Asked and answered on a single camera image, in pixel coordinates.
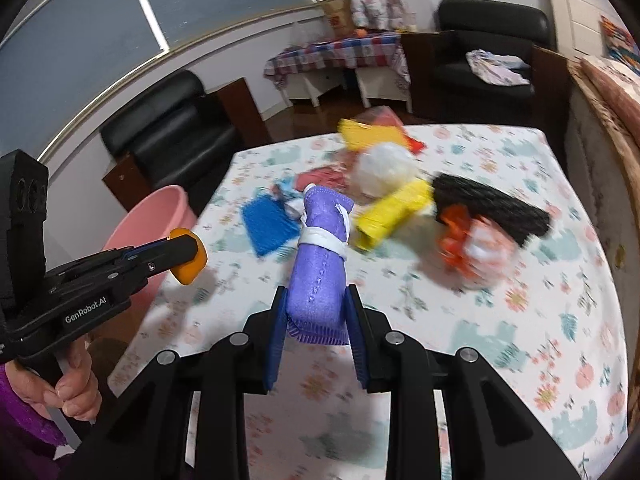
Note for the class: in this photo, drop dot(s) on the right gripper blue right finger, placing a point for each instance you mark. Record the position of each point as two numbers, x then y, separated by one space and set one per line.
355 335

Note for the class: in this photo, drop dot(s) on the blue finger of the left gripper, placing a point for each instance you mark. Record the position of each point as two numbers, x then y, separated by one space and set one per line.
150 264
147 251

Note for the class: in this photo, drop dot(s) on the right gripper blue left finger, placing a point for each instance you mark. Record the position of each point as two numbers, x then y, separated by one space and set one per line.
277 326

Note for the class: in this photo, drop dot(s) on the purple packet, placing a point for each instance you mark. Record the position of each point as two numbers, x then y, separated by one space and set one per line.
318 281

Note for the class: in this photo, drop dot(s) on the blue foam fruit net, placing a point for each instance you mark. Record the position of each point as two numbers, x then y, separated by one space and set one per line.
267 224

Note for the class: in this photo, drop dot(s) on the colourful paper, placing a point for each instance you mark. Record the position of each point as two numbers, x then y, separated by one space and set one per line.
292 186

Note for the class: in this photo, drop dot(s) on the purple sleeve left forearm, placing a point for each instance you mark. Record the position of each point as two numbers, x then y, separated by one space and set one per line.
28 441

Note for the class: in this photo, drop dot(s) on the left hand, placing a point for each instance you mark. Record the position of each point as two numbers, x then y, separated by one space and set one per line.
76 394

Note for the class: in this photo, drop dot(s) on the pink plastic bucket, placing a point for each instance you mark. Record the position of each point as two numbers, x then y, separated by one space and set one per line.
154 218

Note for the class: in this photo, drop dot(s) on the black leather armchair left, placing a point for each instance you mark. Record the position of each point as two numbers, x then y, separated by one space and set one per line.
177 133

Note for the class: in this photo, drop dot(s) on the black leather armchair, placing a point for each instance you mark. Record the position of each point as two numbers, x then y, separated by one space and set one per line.
177 133
443 88

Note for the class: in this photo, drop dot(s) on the orange white crumpled wrapper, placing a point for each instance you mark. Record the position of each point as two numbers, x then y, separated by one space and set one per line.
475 248

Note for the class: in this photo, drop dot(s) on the floral bear tablecloth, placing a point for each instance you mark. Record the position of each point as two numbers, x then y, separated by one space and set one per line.
552 328

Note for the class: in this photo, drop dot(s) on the white crumpled plastic bag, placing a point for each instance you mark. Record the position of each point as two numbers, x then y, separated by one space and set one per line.
383 168

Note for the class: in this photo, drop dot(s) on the yellow orange foam net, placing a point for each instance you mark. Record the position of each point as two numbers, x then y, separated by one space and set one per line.
359 136

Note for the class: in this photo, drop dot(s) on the black foam fruit net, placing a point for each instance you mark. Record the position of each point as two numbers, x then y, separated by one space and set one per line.
518 219

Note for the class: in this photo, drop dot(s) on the pink paper under net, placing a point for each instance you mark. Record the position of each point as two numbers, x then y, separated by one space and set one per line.
379 116

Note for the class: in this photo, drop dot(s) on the black leather armchair back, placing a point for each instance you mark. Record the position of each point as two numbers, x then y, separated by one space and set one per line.
443 88

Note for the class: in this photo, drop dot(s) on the checkered cloth side table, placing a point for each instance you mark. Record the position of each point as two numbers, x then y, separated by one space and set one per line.
309 72

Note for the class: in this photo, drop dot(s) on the cloth on armchair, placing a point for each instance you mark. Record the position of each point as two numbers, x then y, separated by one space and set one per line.
496 69

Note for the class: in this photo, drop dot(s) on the brown cardboard box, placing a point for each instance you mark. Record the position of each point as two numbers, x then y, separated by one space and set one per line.
339 15

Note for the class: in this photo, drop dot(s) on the bed with brown blanket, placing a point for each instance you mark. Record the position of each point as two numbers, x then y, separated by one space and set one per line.
603 167

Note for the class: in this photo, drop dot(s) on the white wooden headboard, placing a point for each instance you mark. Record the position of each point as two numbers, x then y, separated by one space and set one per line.
578 29

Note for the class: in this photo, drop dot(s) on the colourful striped pillow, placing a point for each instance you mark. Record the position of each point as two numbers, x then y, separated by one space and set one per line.
619 44

